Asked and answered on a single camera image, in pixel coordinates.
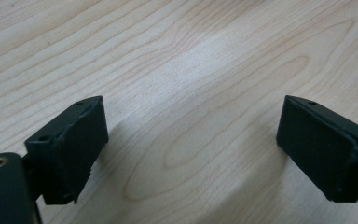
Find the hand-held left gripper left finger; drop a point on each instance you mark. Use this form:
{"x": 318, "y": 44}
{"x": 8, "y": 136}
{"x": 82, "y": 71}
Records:
{"x": 71, "y": 149}

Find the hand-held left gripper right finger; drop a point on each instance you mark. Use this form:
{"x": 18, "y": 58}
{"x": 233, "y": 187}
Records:
{"x": 323, "y": 149}

